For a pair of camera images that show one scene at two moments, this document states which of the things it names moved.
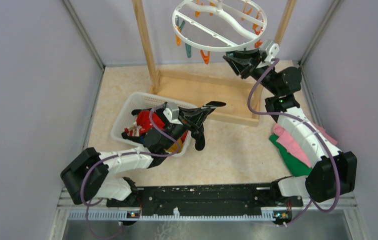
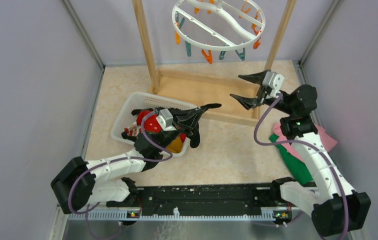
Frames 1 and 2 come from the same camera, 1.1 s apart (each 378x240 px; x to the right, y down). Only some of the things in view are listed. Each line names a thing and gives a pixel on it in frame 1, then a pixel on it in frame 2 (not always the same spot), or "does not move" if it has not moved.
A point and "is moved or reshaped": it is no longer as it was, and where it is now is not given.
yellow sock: x=173 y=148 does not move
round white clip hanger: x=221 y=25 is moved or reshaped
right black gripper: x=239 y=65 -> x=248 y=102
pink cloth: x=284 y=138 does not move
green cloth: x=296 y=168 does not move
